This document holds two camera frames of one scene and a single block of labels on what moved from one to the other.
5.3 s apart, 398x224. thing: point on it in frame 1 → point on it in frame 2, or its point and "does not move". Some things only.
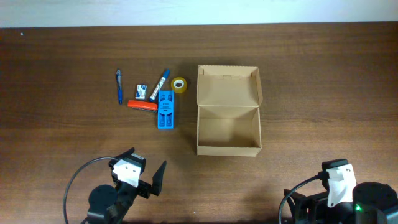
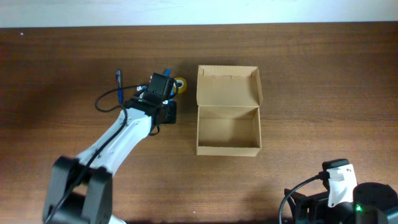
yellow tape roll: x=179 y=84 does not move
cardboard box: x=229 y=99 does not move
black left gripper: x=144 y=189 → x=173 y=84
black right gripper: x=306 y=202 does not move
